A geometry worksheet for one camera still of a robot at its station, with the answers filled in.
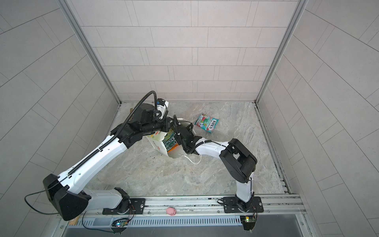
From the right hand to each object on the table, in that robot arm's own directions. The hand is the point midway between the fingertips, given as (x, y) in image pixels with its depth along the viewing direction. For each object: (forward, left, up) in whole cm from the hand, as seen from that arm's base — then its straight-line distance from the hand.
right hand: (180, 131), depth 91 cm
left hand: (-8, -3, +21) cm, 23 cm away
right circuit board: (-47, -32, -10) cm, 58 cm away
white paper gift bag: (-13, +9, +13) cm, 20 cm away
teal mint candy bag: (+9, -18, -5) cm, 21 cm away
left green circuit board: (-44, +25, -4) cm, 51 cm away
